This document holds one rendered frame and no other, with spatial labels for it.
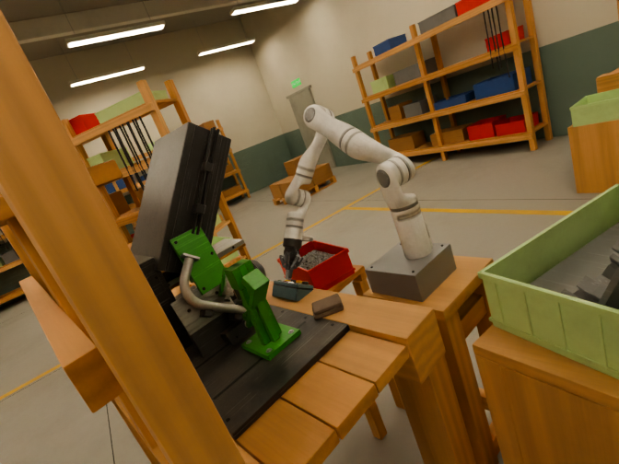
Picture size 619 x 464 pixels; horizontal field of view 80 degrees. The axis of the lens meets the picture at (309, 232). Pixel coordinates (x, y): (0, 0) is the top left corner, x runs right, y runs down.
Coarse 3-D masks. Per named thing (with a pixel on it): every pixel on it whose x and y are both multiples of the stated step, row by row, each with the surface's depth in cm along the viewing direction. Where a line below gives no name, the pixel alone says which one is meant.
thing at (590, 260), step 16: (592, 240) 112; (608, 240) 110; (576, 256) 108; (592, 256) 105; (608, 256) 103; (560, 272) 104; (576, 272) 102; (592, 272) 99; (544, 288) 100; (560, 288) 97; (576, 288) 95
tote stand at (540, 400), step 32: (480, 352) 97; (512, 352) 91; (544, 352) 88; (512, 384) 93; (544, 384) 84; (576, 384) 78; (608, 384) 75; (512, 416) 98; (544, 416) 89; (576, 416) 81; (608, 416) 75; (512, 448) 104; (544, 448) 94; (576, 448) 86; (608, 448) 78
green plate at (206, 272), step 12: (180, 240) 122; (192, 240) 124; (204, 240) 127; (180, 252) 121; (192, 252) 123; (204, 252) 126; (204, 264) 125; (216, 264) 127; (192, 276) 122; (204, 276) 124; (216, 276) 126; (204, 288) 123
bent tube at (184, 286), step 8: (184, 256) 119; (192, 256) 119; (184, 264) 118; (192, 264) 119; (184, 272) 117; (184, 280) 116; (184, 288) 116; (184, 296) 116; (192, 296) 116; (192, 304) 117; (200, 304) 117; (208, 304) 119; (216, 304) 120; (224, 304) 122; (232, 304) 124; (232, 312) 123; (240, 312) 124
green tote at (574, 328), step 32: (608, 192) 114; (576, 224) 110; (608, 224) 116; (512, 256) 101; (544, 256) 106; (512, 288) 90; (512, 320) 94; (544, 320) 85; (576, 320) 78; (608, 320) 71; (576, 352) 81; (608, 352) 74
